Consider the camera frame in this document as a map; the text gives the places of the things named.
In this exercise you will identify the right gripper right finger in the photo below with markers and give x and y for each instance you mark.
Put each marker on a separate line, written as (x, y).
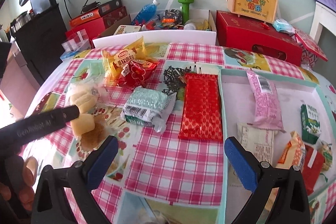
(291, 203)

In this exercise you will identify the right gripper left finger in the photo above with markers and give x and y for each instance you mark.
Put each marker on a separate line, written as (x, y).
(51, 204)

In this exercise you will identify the orange patterned bread packet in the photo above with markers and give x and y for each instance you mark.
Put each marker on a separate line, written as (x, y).
(293, 153)

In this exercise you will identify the small red box packet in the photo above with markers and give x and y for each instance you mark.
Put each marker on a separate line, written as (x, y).
(312, 168)

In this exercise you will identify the round cake green packet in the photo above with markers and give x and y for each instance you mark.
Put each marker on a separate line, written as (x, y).
(326, 150)

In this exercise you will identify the white cream snack packet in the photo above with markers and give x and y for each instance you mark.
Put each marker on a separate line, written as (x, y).
(259, 142)

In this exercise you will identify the green white biscuit packet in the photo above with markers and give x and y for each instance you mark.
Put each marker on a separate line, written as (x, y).
(310, 124)

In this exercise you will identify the clear bag round bun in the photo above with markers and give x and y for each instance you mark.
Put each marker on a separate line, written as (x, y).
(86, 95)

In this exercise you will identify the pink snack packet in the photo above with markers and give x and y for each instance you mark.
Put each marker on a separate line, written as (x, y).
(267, 105)

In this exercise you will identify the mint green snack packet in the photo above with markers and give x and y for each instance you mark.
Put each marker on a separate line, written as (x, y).
(149, 108)

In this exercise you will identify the long red patterned packet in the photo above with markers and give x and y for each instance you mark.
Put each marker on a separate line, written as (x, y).
(202, 111)

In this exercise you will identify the yellow soft bread bag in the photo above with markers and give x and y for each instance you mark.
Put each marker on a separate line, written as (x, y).
(113, 64)

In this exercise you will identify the red flower snack bag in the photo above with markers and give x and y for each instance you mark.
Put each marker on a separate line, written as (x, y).
(136, 73)

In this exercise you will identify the person's left hand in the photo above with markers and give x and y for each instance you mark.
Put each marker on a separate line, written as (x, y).
(17, 180)

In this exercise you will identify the black cabinet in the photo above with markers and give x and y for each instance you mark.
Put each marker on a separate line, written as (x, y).
(40, 41)

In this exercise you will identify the teal shallow tray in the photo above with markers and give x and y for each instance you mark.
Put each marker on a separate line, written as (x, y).
(277, 132)

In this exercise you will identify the kettle on cabinet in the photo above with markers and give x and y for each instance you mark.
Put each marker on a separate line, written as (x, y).
(20, 21)

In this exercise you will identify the clear acrylic box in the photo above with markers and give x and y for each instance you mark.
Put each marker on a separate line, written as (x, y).
(75, 43)

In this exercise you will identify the red box stack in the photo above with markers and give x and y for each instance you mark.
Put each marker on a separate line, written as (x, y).
(105, 26)

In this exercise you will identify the checkered picture tablecloth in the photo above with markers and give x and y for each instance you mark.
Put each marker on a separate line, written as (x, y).
(189, 181)

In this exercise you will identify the orange black flat box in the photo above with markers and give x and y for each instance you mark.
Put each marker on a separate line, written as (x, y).
(100, 11)

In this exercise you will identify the red patterned lid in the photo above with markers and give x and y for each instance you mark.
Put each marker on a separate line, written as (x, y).
(311, 50)

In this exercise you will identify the large red gift box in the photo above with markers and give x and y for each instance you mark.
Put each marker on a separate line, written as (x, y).
(252, 35)

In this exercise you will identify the blue water bottle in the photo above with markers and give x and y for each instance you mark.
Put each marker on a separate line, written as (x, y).
(146, 13)

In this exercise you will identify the blue wet wipes pack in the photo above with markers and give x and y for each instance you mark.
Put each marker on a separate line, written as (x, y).
(281, 25)

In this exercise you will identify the white foam board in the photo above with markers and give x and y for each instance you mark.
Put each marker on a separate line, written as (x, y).
(159, 36)

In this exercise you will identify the cardboard box with toys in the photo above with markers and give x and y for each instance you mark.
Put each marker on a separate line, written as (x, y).
(165, 20)

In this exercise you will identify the orange children's day gift box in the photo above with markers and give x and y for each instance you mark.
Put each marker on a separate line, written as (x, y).
(264, 10)

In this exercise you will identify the green dumbbell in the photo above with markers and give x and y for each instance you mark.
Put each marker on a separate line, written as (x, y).
(185, 5)

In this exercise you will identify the white shelf frame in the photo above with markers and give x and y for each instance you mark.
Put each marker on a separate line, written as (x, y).
(323, 18)

